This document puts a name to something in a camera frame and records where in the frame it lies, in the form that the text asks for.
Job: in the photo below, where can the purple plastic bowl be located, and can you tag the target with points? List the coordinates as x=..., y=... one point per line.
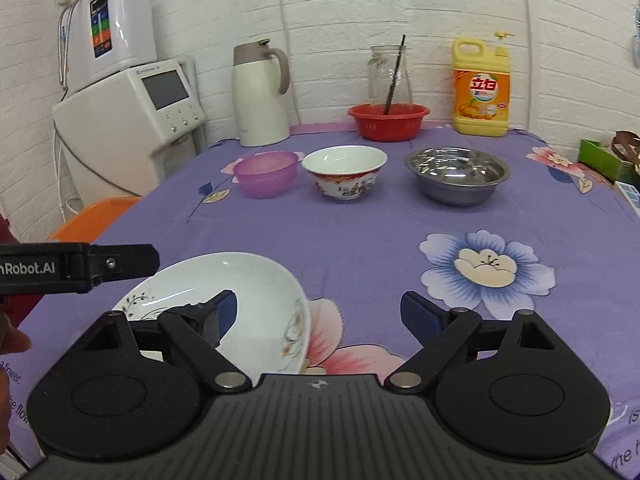
x=266, y=175

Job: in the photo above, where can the red patterned ceramic bowl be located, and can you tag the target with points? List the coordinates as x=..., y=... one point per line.
x=345, y=172

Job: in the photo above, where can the brown bag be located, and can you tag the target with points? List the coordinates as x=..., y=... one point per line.
x=626, y=146

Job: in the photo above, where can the orange plastic stool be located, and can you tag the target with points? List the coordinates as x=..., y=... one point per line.
x=90, y=223

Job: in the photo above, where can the stainless steel bowl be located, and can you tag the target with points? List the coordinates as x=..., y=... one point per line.
x=459, y=177

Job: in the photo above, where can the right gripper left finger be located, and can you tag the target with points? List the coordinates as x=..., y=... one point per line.
x=194, y=333

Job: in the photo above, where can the white plate with floral print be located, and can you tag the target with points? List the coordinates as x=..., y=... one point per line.
x=270, y=331

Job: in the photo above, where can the red plastic basket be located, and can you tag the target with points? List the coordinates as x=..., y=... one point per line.
x=401, y=124

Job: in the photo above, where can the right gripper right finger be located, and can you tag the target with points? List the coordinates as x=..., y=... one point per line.
x=443, y=336

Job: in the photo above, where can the purple floral tablecloth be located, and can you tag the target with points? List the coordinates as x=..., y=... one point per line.
x=363, y=255

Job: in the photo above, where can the white thermos jug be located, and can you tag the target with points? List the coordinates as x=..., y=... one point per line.
x=260, y=79

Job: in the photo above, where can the green box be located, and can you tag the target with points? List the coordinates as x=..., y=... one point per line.
x=607, y=164

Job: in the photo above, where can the yellow dish soap bottle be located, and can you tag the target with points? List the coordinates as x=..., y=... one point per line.
x=482, y=86

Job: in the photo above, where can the white water purifier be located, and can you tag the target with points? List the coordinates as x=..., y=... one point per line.
x=99, y=38

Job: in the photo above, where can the white water dispenser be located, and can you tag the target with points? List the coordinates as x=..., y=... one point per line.
x=127, y=133

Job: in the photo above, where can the black stirring stick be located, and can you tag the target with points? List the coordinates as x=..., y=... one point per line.
x=393, y=82

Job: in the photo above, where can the clear glass pitcher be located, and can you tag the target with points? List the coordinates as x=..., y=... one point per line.
x=380, y=71

